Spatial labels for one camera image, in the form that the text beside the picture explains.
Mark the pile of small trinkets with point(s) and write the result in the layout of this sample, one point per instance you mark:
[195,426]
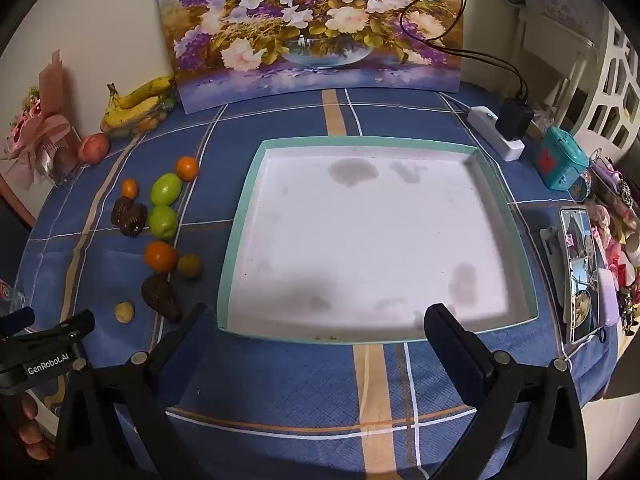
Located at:
[612,225]

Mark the pink wrapped bouquet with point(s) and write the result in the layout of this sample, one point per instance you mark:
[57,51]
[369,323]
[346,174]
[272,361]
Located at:
[40,130]

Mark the lilac power bank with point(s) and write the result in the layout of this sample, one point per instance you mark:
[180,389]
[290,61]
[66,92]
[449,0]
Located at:
[609,295]

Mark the smartphone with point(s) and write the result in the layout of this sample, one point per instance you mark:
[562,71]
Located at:
[580,280]

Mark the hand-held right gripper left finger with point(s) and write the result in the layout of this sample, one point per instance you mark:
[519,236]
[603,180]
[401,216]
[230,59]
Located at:
[197,342]

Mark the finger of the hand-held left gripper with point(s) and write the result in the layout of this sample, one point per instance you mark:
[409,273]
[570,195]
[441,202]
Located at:
[65,327]
[17,320]

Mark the red apple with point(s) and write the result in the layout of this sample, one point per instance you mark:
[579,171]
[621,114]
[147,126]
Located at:
[93,147]

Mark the large orange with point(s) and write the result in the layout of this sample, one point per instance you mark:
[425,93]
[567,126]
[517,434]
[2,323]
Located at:
[160,256]

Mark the green jujube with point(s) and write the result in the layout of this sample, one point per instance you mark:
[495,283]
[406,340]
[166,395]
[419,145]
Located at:
[163,221]
[166,189]

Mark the small orange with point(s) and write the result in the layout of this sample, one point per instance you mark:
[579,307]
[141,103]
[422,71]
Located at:
[129,188]

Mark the dark brown avocado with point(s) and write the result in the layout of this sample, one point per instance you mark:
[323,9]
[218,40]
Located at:
[161,297]

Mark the glass fruit bowl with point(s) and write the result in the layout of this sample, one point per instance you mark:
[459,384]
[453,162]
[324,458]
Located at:
[135,129]

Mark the clear plastic bottle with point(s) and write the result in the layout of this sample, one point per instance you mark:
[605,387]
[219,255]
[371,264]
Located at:
[7,296]

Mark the blue plaid tablecloth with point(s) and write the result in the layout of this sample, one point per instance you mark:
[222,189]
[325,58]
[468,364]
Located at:
[280,410]

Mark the white wooden rack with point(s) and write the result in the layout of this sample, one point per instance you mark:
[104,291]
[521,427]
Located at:
[525,50]

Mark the teal toy box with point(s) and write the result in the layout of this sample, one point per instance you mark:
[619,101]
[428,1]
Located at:
[560,160]

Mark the olive longan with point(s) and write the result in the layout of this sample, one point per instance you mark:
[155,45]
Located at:
[189,266]

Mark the yellow banana bunch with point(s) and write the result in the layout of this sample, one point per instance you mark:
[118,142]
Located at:
[145,94]

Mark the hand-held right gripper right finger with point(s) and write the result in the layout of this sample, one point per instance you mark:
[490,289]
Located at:
[450,355]

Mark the reddish brown date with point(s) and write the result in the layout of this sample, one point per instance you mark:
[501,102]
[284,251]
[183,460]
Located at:
[119,207]

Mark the medium orange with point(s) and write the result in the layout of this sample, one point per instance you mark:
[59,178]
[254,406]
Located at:
[187,168]

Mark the person's left hand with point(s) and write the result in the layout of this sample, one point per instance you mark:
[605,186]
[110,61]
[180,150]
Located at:
[30,430]

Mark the white power strip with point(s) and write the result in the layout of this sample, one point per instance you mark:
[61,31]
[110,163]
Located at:
[480,116]

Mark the tan longan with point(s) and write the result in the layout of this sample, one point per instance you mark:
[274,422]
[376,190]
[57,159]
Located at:
[124,312]

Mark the flower painting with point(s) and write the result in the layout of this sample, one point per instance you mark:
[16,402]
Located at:
[300,35]

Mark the round decorated tin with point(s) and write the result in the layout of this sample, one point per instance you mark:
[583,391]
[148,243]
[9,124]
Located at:
[580,188]

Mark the white tray with teal rim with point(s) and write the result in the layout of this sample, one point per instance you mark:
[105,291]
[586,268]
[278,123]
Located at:
[375,235]

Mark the black charger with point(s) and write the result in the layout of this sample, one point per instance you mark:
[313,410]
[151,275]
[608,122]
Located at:
[514,119]

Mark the grey phone stand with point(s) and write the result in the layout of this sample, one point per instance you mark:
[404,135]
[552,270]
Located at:
[550,247]

